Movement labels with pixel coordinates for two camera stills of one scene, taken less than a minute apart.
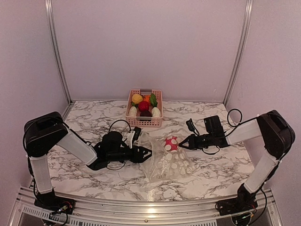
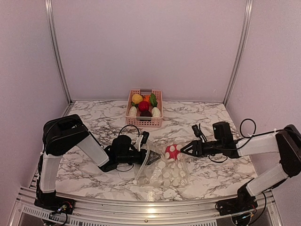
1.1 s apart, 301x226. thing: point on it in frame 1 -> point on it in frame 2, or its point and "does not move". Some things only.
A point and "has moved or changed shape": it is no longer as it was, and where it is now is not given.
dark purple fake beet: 146,113 does not move
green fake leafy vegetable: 153,100 does not move
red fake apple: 144,106 does not move
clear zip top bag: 169,160 has moved or changed shape
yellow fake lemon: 137,98 does not move
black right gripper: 192,142 -> 197,147
